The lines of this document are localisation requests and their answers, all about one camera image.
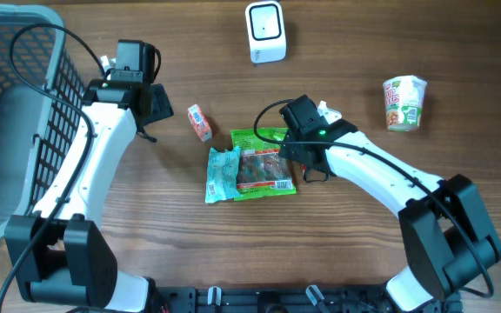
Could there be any small red white box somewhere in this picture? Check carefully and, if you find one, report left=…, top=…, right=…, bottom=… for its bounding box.
left=187, top=104, right=212, bottom=142

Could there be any green gummy candy bag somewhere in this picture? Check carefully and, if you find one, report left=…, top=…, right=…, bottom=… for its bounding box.
left=230, top=129, right=297, bottom=201

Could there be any instant noodle cup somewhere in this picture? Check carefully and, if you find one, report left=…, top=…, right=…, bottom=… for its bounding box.
left=383, top=75, right=427, bottom=132

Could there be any light teal snack packet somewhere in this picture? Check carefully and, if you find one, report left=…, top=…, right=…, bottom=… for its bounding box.
left=205, top=146, right=241, bottom=203

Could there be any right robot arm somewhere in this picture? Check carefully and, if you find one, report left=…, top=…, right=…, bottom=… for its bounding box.
left=279, top=96, right=501, bottom=312

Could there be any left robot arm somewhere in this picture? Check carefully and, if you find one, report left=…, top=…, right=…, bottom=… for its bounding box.
left=0, top=79, right=173, bottom=312

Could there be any white barcode scanner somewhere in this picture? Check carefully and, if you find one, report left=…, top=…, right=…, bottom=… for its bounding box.
left=245, top=1, right=287, bottom=64

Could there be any grey plastic shopping basket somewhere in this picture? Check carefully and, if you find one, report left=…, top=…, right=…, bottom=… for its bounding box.
left=0, top=4, right=84, bottom=238

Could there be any black mounting rail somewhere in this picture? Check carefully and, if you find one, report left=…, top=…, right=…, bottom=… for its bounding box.
left=146, top=284, right=401, bottom=313

